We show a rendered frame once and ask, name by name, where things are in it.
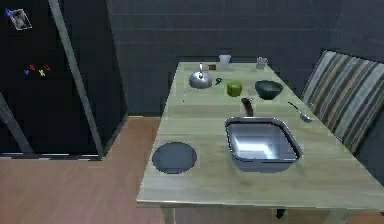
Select dark green bowl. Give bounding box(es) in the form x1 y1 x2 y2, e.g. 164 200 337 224
254 80 284 101

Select silver kettle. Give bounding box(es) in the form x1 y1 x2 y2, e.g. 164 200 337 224
188 63 213 90

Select round dark grey plate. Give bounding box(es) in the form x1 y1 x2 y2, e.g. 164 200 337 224
151 141 198 175

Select dark curved faucet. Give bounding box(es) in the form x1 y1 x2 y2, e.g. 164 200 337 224
240 97 255 118

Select pale wooden counter table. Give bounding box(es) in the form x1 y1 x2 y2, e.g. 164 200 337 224
135 61 384 224

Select white cup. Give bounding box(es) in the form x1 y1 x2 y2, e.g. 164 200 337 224
218 54 232 70

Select steel sink basin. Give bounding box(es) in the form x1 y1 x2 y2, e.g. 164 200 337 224
224 116 304 174

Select clear glass mug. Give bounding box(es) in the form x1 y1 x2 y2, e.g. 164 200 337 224
255 56 269 71

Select silver spoon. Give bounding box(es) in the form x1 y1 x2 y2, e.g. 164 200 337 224
287 101 313 124

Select black fridge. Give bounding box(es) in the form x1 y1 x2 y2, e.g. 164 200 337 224
0 0 129 161

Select colourful letter magnets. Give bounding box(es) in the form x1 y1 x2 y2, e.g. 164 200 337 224
23 63 52 78

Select photo fridge magnet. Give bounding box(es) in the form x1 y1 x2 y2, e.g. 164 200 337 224
5 8 33 31

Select grey fridge handle bar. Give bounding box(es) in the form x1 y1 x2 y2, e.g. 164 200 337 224
0 92 34 154
47 0 106 158

